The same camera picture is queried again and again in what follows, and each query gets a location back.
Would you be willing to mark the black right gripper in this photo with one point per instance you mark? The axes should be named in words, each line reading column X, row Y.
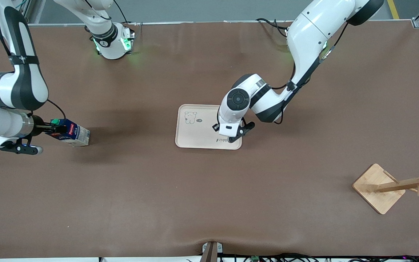
column 39, row 123

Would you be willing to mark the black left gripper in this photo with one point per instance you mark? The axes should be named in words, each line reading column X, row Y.
column 214, row 127

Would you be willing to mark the blue milk carton green cap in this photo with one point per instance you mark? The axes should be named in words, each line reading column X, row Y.
column 75, row 134

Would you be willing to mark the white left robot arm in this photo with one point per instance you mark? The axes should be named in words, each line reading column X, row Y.
column 311, row 32

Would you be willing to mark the cream tray with bear print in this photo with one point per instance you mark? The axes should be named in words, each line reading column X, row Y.
column 198, row 134

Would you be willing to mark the brown table cover sheet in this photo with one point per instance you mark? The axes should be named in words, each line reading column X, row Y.
column 209, row 200

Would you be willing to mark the wooden mug rack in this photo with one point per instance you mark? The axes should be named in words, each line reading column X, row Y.
column 376, row 187

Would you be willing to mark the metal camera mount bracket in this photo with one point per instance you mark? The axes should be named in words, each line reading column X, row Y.
column 211, row 251

